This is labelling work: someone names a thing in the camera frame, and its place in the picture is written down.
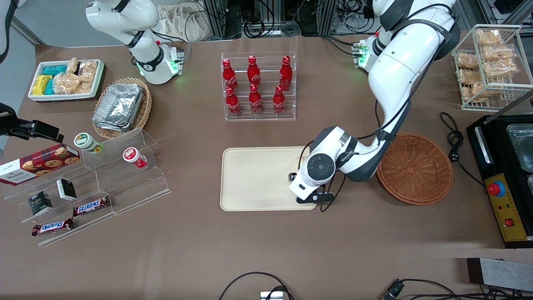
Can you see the Snickers chocolate bar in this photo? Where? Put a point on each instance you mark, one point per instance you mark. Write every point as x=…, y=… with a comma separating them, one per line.
x=52, y=227
x=91, y=206

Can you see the clear acrylic bottle rack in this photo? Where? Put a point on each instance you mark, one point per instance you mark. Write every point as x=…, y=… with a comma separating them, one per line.
x=266, y=117

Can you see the yellow snack pack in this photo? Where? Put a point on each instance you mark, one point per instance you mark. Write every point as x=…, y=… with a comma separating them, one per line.
x=41, y=84

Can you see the grey metal bar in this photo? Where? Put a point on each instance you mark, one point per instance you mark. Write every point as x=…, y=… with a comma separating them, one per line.
x=499, y=273

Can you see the black machine with yellow panel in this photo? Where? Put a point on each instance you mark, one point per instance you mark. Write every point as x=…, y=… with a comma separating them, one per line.
x=510, y=212

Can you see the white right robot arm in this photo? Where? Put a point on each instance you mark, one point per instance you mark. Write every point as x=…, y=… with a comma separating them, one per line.
x=125, y=21

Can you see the teal snack pack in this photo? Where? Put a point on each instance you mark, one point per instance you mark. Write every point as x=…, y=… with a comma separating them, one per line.
x=49, y=86
x=55, y=69

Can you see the stack of foil trays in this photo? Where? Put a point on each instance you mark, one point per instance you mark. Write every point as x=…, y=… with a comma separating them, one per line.
x=118, y=106

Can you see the round brown wicker basket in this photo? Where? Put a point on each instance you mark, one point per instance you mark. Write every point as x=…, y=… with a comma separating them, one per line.
x=416, y=171

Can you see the beige plastic tray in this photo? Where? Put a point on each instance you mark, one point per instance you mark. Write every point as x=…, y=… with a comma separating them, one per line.
x=258, y=179

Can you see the red lidded yogurt cup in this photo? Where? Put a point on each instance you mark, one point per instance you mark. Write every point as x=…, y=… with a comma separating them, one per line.
x=133, y=156

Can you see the small black carton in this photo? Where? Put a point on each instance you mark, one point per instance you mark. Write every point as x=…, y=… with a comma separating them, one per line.
x=66, y=189
x=40, y=203

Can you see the green lidded yogurt cup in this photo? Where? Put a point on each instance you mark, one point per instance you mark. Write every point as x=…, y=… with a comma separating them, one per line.
x=85, y=141

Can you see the clear acrylic stepped display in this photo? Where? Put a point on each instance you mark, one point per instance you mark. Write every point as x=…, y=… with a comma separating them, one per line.
x=133, y=187

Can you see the beige cloth bag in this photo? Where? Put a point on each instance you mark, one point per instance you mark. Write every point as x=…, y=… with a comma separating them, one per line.
x=183, y=23

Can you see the white rectangular snack tray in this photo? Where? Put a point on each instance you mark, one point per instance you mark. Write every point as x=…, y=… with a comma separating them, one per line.
x=62, y=97

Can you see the red Walkers cookie box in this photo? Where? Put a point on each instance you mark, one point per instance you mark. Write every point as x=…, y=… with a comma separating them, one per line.
x=37, y=164

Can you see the oval light wicker basket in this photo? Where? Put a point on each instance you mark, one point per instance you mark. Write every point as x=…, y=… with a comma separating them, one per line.
x=145, y=108

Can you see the steel pan in machine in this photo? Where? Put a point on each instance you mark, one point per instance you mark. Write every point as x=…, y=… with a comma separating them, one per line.
x=522, y=146

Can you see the aluminium frame profile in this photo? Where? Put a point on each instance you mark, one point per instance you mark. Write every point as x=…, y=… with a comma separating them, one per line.
x=327, y=16
x=216, y=16

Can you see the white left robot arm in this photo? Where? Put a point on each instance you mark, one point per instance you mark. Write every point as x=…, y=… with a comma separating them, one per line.
x=399, y=71

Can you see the clear bag of fried snacks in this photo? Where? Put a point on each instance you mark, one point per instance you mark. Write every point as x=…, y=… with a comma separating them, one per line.
x=497, y=53
x=467, y=60
x=468, y=77
x=499, y=68
x=489, y=37

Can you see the clear bag of rice crackers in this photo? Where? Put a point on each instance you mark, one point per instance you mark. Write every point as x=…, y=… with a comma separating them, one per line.
x=88, y=70
x=66, y=83
x=73, y=65

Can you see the red cola bottle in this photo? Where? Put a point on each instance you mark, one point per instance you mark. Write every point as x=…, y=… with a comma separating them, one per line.
x=253, y=73
x=229, y=77
x=285, y=75
x=232, y=104
x=279, y=103
x=255, y=102

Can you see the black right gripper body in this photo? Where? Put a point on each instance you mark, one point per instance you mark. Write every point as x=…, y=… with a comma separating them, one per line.
x=12, y=126

